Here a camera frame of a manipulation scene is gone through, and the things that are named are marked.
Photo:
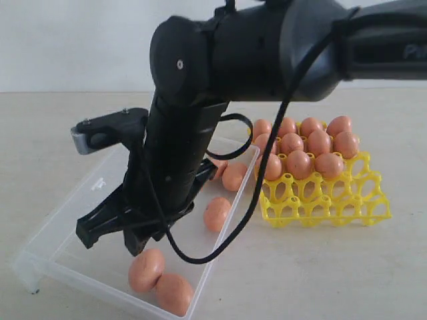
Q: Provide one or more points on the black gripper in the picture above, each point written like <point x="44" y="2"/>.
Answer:
<point x="139" y="209"/>

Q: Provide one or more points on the clear plastic storage box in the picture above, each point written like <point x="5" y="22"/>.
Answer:
<point x="101" y="271"/>

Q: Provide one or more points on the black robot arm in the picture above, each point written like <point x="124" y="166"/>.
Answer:
<point x="277" y="51"/>

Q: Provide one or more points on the yellow plastic egg tray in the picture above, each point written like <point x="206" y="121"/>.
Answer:
<point x="355" y="195"/>

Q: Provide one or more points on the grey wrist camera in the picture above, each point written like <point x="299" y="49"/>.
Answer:
<point x="123" y="127"/>

